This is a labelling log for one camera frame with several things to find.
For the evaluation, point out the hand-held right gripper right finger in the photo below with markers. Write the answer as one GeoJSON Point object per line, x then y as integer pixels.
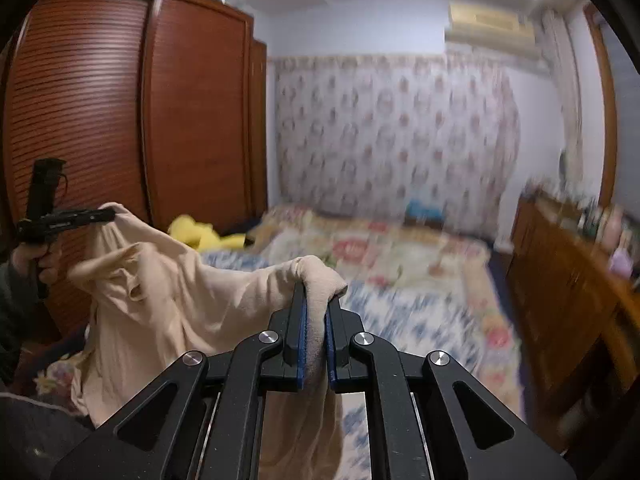
{"type": "Point", "coordinates": [331, 355]}

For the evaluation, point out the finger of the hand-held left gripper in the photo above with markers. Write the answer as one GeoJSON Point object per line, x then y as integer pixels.
{"type": "Point", "coordinates": [97, 216]}

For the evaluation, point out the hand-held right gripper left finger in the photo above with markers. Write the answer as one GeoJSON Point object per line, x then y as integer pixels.
{"type": "Point", "coordinates": [299, 350]}

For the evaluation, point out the beige printed t-shirt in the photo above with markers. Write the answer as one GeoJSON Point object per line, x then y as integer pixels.
{"type": "Point", "coordinates": [200, 300]}

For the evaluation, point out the person's left forearm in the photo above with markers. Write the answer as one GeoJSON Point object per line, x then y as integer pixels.
{"type": "Point", "coordinates": [15, 310]}

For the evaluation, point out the person's left hand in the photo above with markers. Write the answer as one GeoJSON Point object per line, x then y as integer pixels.
{"type": "Point", "coordinates": [50, 270]}

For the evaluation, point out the blue floral bedsheet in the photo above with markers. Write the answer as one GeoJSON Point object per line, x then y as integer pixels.
{"type": "Point", "coordinates": [425, 320]}

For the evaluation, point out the yellow plush toy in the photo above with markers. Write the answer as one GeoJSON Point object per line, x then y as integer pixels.
{"type": "Point", "coordinates": [200, 232]}

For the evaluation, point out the floral quilt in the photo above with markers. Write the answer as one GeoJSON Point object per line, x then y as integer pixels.
{"type": "Point", "coordinates": [375, 250]}

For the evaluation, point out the wooden louvered wardrobe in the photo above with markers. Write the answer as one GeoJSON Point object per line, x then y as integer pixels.
{"type": "Point", "coordinates": [200, 110]}

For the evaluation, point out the blue plastic bag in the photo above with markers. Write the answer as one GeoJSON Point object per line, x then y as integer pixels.
{"type": "Point", "coordinates": [424, 211]}

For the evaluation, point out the person's dark clothing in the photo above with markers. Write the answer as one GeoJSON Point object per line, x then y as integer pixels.
{"type": "Point", "coordinates": [35, 440]}

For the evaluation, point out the wooden sideboard cabinet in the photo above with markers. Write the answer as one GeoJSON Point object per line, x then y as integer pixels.
{"type": "Point", "coordinates": [565, 285]}

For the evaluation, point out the purple pouch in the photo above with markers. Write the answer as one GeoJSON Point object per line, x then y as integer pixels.
{"type": "Point", "coordinates": [621, 262]}

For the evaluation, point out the pink thermos jug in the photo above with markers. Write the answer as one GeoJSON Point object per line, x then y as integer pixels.
{"type": "Point", "coordinates": [614, 227]}

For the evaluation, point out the patterned window curtain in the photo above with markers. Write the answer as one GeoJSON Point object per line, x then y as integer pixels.
{"type": "Point", "coordinates": [565, 85]}

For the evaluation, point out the cream air conditioner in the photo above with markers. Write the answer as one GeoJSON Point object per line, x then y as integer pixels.
{"type": "Point", "coordinates": [490, 27]}

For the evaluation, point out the circle patterned wall cloth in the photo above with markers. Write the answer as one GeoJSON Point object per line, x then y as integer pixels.
{"type": "Point", "coordinates": [390, 135]}

